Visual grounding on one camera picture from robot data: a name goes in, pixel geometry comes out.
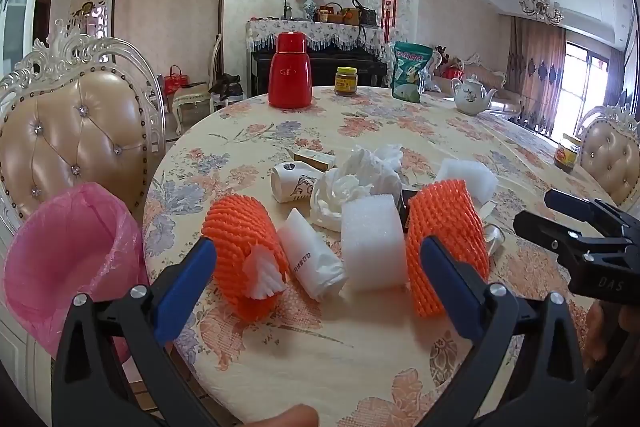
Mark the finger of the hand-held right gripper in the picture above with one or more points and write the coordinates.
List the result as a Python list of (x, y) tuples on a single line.
[(575, 204), (545, 232)]

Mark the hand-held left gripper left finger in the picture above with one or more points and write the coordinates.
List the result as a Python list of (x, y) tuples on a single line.
[(185, 292)]

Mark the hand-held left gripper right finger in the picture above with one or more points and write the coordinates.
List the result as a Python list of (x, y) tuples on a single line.
[(447, 282)]

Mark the orange foam fruit net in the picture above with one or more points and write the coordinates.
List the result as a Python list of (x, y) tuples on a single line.
[(450, 212), (235, 227)]

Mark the small black packet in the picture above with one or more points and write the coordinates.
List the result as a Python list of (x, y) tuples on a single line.
[(407, 207)]

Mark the white tissue packet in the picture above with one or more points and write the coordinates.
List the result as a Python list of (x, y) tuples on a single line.
[(372, 242)]

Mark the white foam block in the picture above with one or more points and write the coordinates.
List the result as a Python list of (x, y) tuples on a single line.
[(470, 174)]

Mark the pink lined trash bin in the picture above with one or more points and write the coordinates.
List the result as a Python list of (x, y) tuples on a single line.
[(65, 252)]

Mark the white plastic packet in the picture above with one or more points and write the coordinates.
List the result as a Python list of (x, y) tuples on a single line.
[(312, 257)]

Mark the white tissue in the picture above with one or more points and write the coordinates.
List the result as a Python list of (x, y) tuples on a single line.
[(340, 197)]

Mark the white plastic bag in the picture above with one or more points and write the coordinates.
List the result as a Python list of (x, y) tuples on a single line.
[(370, 162)]

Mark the printed paper cup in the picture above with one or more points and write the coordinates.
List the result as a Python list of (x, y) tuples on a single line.
[(295, 182)]

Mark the small gold box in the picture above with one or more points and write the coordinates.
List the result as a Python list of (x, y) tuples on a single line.
[(315, 158)]

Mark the person's right hand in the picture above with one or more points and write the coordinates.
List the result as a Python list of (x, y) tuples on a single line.
[(607, 337)]

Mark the person's left hand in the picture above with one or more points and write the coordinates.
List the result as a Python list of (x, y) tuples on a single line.
[(280, 418)]

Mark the yellow lid glass jar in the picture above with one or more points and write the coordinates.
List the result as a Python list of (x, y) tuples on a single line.
[(566, 154), (345, 84)]

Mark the beige tufted leather chair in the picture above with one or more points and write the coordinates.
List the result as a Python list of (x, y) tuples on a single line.
[(75, 132), (612, 157)]

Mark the floral tablecloth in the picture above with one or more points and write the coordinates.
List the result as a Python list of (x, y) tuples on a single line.
[(350, 347)]

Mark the patterned curtain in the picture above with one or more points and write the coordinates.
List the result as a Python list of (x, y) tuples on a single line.
[(537, 67)]

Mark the white porcelain teapot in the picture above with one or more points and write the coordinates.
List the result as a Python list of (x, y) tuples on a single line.
[(470, 97)]

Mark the ornate cream sofa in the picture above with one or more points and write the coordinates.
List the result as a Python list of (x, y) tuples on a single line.
[(480, 74)]

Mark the cream upholstered stool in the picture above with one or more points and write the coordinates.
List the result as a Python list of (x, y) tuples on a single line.
[(192, 99)]

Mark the crystal chandelier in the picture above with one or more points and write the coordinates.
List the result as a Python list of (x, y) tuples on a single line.
[(541, 7)]

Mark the black bag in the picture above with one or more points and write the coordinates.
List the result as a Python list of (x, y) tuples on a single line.
[(227, 89)]

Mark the green snack bag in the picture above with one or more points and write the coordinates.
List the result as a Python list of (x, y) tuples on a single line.
[(411, 72)]

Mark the red gift bag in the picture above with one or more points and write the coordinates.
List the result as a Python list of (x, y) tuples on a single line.
[(176, 82)]

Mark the red thermos flask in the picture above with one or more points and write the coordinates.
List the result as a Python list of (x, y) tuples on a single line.
[(290, 74)]

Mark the black upright piano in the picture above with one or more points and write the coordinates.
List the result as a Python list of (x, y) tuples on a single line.
[(320, 69)]

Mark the dark handbag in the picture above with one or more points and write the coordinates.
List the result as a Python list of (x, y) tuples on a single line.
[(366, 16)]

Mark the lace piano cover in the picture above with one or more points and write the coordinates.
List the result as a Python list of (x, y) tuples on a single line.
[(325, 32)]

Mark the wicker basket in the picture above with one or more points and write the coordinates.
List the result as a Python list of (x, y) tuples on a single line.
[(335, 14)]

